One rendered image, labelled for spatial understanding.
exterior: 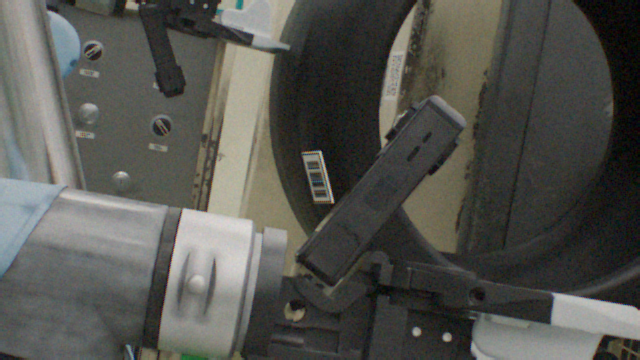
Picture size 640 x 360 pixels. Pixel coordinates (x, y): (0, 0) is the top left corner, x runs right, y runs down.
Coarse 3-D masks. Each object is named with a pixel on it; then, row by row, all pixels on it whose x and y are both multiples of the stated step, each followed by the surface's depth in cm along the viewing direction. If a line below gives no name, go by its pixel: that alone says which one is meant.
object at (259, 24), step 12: (264, 0) 142; (228, 12) 141; (240, 12) 142; (252, 12) 142; (264, 12) 142; (240, 24) 142; (252, 24) 142; (264, 24) 142; (264, 36) 142; (264, 48) 142; (276, 48) 143; (288, 48) 144
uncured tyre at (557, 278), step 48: (336, 0) 136; (384, 0) 134; (576, 0) 169; (624, 0) 168; (336, 48) 134; (384, 48) 134; (624, 48) 169; (288, 96) 140; (336, 96) 134; (624, 96) 170; (288, 144) 141; (336, 144) 135; (624, 144) 170; (288, 192) 153; (336, 192) 136; (624, 192) 170; (384, 240) 136; (576, 240) 170; (624, 240) 168; (528, 288) 168; (576, 288) 141; (624, 288) 141
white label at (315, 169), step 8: (304, 152) 137; (312, 152) 135; (320, 152) 134; (304, 160) 137; (312, 160) 136; (320, 160) 134; (312, 168) 136; (320, 168) 135; (312, 176) 137; (320, 176) 135; (312, 184) 137; (320, 184) 136; (328, 184) 135; (312, 192) 138; (320, 192) 136; (328, 192) 135; (320, 200) 137; (328, 200) 135
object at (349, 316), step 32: (384, 256) 63; (256, 288) 60; (288, 288) 63; (320, 288) 63; (352, 288) 63; (384, 288) 62; (256, 320) 60; (320, 320) 63; (352, 320) 63; (384, 320) 61; (416, 320) 61; (448, 320) 62; (256, 352) 62; (288, 352) 62; (320, 352) 62; (352, 352) 63; (384, 352) 61; (416, 352) 61; (448, 352) 61
